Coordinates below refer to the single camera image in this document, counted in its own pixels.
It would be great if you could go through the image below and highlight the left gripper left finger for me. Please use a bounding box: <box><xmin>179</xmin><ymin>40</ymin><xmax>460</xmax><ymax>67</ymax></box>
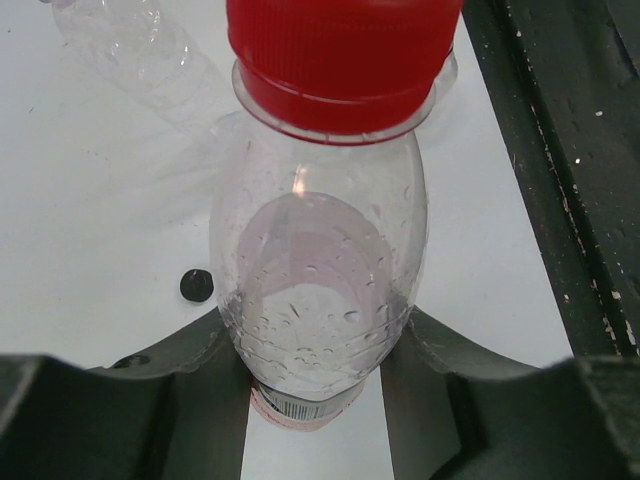
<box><xmin>1</xmin><ymin>311</ymin><xmax>250</xmax><ymax>479</ymax></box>

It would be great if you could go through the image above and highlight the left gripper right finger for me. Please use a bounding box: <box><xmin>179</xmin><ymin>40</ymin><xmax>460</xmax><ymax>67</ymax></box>
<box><xmin>381</xmin><ymin>310</ymin><xmax>639</xmax><ymax>479</ymax></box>

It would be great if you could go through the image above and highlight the red bottle cap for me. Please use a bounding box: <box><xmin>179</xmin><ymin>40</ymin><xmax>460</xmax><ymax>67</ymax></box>
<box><xmin>226</xmin><ymin>0</ymin><xmax>463</xmax><ymax>136</ymax></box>

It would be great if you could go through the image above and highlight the black bottle cap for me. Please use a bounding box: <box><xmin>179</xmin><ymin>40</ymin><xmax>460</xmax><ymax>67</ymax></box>
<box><xmin>179</xmin><ymin>269</ymin><xmax>214</xmax><ymax>303</ymax></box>

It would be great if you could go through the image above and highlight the tall clear empty bottle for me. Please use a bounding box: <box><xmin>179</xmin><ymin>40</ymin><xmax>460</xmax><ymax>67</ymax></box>
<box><xmin>50</xmin><ymin>1</ymin><xmax>238</xmax><ymax>142</ymax></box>

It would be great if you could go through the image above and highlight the clear bottle red label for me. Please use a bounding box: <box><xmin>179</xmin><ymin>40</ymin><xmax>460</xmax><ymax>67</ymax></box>
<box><xmin>210</xmin><ymin>55</ymin><xmax>458</xmax><ymax>431</ymax></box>

